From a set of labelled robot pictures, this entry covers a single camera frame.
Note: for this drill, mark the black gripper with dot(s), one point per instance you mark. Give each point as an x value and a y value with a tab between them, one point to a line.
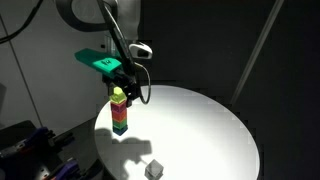
125	80

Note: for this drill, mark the lime yellow block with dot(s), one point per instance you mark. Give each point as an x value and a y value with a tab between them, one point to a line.
118	95

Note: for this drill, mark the grey block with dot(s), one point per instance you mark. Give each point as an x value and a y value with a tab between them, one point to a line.
154	170

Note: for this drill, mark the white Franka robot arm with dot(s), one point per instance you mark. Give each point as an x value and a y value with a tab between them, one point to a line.
90	15

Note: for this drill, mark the orange block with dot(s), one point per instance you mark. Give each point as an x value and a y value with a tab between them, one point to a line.
119	116

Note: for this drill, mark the green block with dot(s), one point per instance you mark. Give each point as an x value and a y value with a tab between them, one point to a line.
120	123

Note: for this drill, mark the blue block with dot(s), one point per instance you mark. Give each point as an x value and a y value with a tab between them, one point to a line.
120	130

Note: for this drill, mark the black spring clamp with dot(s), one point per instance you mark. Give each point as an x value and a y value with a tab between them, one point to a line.
64	139

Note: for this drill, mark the purple spring clamp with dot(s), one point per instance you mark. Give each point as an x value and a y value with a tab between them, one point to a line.
30	140
66	166

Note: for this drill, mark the grey diagonal pole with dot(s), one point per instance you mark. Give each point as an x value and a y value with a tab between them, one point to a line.
256	50

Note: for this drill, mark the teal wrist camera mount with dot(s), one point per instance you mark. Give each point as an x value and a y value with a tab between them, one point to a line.
98	60

